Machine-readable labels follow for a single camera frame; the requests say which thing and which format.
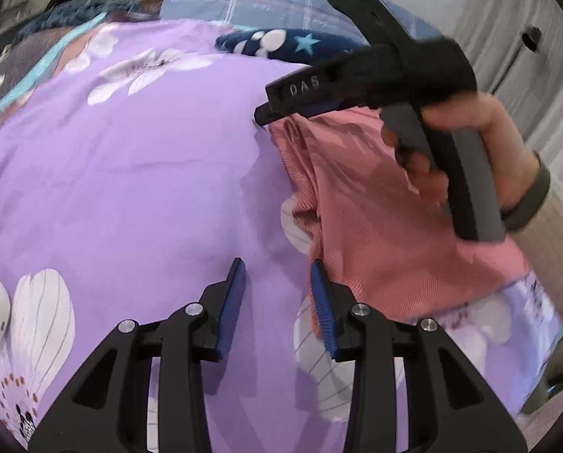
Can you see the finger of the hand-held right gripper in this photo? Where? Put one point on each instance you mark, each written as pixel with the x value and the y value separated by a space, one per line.
pixel 281 114

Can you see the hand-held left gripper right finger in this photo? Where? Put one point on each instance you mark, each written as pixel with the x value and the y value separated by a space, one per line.
pixel 321 311

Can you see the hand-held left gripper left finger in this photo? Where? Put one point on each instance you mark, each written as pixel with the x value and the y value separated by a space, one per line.
pixel 229 311

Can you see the salmon knit shirt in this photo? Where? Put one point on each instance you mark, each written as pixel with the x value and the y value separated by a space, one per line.
pixel 380 245

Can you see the person's right forearm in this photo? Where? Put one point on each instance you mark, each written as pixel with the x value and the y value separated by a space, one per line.
pixel 555 255

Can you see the person's right hand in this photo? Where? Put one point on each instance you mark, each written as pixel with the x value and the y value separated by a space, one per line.
pixel 503 151

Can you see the navy star-print cloth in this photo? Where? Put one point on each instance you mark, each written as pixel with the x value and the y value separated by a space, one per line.
pixel 291 42

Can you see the grey curtain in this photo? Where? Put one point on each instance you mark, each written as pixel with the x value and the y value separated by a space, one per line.
pixel 498 9

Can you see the purple floral bedsheet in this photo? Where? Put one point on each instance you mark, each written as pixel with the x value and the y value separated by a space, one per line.
pixel 121 174

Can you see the grey wristband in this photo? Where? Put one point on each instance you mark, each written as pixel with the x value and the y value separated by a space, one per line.
pixel 531 198

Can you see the teal fuzzy blanket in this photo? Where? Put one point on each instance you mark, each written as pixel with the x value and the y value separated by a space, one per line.
pixel 74 12

